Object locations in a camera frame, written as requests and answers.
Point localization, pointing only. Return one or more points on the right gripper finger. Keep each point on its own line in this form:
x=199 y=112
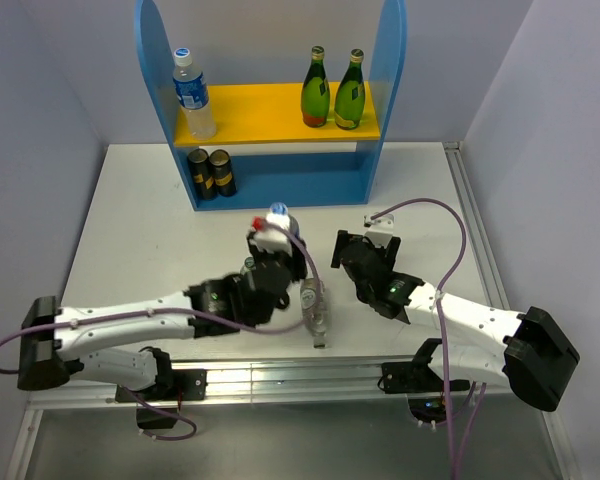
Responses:
x=391 y=251
x=343 y=239

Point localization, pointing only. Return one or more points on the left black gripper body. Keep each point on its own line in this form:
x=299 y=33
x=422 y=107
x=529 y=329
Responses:
x=295 y=260

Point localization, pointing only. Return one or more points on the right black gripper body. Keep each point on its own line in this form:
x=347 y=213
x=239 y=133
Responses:
x=381 y=252

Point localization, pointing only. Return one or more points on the clear glass bottle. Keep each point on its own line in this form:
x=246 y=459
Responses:
x=248 y=265
x=315 y=311

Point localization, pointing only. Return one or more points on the blue label water bottle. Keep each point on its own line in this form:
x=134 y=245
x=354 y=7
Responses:
x=279 y=215
x=193 y=95

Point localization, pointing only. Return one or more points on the green glass bottle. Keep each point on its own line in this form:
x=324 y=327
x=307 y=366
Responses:
x=315 y=94
x=350 y=96

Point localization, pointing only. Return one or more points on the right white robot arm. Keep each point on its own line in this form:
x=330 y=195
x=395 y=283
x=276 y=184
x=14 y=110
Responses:
x=525 y=351

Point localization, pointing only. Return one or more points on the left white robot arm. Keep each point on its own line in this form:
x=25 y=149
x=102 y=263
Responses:
x=113 y=344

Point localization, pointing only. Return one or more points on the blue and yellow shelf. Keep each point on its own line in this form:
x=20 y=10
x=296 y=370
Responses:
x=275 y=156

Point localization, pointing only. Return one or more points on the left black yellow can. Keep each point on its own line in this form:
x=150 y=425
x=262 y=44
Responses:
x=200 y=170

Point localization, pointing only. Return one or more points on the black yellow can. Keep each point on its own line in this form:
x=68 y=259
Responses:
x=200 y=170
x=222 y=171

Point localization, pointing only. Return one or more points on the right black yellow can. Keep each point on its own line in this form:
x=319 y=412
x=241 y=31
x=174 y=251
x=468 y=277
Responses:
x=222 y=171

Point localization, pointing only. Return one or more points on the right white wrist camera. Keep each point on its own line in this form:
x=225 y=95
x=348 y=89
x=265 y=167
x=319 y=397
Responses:
x=379 y=230

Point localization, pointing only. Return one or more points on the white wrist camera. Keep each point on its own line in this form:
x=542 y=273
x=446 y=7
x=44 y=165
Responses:
x=379 y=230
x=270 y=235

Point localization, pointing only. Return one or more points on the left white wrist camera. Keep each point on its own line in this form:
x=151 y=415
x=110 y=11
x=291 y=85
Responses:
x=270 y=235

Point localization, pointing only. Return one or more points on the aluminium side rail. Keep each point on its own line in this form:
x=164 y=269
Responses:
x=485 y=260

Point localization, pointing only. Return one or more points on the aluminium front rail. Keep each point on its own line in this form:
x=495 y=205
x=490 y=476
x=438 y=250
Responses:
x=238 y=382

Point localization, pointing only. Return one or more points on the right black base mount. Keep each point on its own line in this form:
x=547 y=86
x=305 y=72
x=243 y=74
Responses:
x=423 y=387

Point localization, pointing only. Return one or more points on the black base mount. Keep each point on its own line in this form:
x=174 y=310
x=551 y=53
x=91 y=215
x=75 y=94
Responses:
x=158 y=408
x=423 y=387

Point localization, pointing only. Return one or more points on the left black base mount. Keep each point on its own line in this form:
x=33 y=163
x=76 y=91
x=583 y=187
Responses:
x=158 y=408

